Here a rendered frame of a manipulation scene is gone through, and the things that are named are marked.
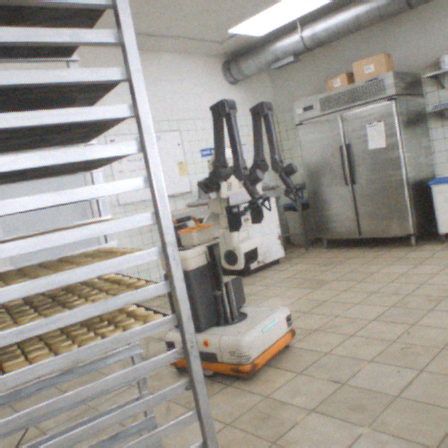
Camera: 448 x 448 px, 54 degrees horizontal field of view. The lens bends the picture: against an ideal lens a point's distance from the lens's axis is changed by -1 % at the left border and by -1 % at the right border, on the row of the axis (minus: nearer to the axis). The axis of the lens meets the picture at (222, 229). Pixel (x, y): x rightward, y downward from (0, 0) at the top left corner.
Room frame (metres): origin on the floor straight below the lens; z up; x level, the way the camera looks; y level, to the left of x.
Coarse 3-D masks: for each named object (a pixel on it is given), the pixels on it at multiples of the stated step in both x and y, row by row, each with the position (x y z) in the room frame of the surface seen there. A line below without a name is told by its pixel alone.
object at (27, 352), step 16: (96, 320) 1.22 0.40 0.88; (112, 320) 1.19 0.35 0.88; (128, 320) 1.15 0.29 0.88; (144, 320) 1.12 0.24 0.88; (48, 336) 1.15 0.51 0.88; (64, 336) 1.11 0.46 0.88; (80, 336) 1.08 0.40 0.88; (96, 336) 1.06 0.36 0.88; (112, 336) 1.05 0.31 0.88; (0, 352) 1.08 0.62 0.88; (16, 352) 1.05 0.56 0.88; (32, 352) 1.02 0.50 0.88; (48, 352) 1.00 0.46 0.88; (64, 352) 0.99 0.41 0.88; (0, 368) 1.01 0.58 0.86; (16, 368) 0.93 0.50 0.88
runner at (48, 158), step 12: (108, 144) 1.06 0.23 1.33; (120, 144) 1.08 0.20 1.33; (132, 144) 1.10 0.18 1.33; (12, 156) 0.95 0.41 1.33; (24, 156) 0.96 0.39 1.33; (36, 156) 0.98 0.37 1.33; (48, 156) 0.99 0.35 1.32; (60, 156) 1.00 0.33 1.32; (72, 156) 1.02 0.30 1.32; (84, 156) 1.03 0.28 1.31; (96, 156) 1.05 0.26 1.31; (108, 156) 1.06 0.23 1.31; (0, 168) 0.93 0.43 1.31; (12, 168) 0.95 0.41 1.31; (24, 168) 0.97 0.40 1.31
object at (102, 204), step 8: (72, 64) 1.47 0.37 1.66; (96, 176) 1.47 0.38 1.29; (96, 184) 1.47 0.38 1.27; (96, 200) 1.48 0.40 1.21; (104, 200) 1.47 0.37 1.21; (104, 208) 1.47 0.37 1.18; (104, 216) 1.47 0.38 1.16; (112, 240) 1.47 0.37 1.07; (128, 344) 1.48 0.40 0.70; (136, 360) 1.47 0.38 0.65; (144, 384) 1.47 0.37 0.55; (152, 408) 1.48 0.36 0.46; (144, 416) 1.49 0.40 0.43
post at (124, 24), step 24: (120, 0) 1.09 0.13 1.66; (120, 24) 1.09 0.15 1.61; (144, 96) 1.09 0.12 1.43; (144, 120) 1.09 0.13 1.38; (144, 144) 1.09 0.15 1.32; (168, 216) 1.09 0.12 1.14; (168, 240) 1.09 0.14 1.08; (168, 264) 1.09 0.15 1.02; (192, 336) 1.09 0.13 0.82; (192, 360) 1.09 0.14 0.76; (192, 384) 1.10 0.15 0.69
